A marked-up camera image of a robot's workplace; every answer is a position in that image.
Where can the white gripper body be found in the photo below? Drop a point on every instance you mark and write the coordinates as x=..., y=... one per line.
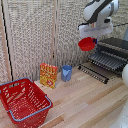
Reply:
x=96, y=30

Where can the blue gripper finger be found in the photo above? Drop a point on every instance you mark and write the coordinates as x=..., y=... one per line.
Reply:
x=95, y=41

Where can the red plastic bowl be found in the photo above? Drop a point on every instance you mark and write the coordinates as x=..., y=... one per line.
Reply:
x=86, y=44

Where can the black oven tray rack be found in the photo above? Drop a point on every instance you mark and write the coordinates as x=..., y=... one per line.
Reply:
x=106, y=60

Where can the white black Franka robot arm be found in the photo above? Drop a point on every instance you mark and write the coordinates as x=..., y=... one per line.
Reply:
x=100, y=10

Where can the black toaster oven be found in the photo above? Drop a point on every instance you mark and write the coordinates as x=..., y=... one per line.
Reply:
x=116, y=43

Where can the black oven door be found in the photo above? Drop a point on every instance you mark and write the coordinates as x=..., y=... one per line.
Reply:
x=94, y=74

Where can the blue plastic cup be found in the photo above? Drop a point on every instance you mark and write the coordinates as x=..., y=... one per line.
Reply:
x=66, y=73

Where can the yellow red cardboard box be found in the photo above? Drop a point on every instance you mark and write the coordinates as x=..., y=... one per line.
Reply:
x=48, y=76

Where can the woven wicker folding screen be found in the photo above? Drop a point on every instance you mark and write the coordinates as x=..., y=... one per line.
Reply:
x=26, y=36

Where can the red plastic shopping basket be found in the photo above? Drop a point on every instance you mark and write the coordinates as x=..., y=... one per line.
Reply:
x=23, y=101

